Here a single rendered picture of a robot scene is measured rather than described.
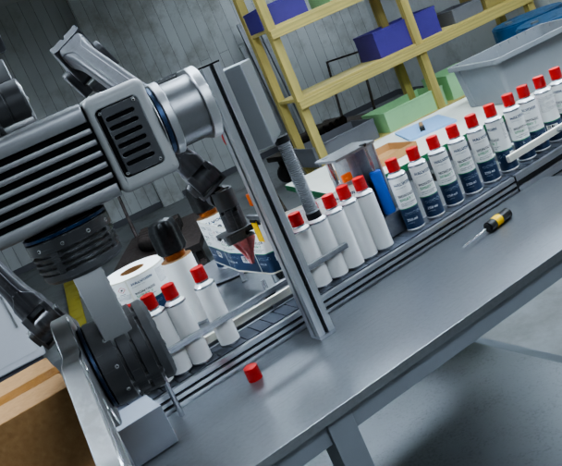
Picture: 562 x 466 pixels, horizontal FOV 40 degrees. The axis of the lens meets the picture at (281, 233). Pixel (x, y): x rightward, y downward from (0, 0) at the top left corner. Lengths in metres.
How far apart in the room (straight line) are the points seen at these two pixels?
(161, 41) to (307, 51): 2.02
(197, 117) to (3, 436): 0.59
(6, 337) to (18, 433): 4.57
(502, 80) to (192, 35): 7.32
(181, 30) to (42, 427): 9.41
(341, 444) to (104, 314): 0.57
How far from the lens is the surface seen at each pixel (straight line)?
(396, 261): 2.03
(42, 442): 1.36
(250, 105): 1.69
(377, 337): 1.70
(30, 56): 10.35
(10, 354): 5.93
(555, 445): 2.28
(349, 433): 1.56
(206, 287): 1.81
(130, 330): 1.24
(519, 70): 3.70
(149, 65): 10.44
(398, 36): 7.24
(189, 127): 1.23
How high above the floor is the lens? 1.51
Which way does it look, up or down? 14 degrees down
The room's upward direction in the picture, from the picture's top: 24 degrees counter-clockwise
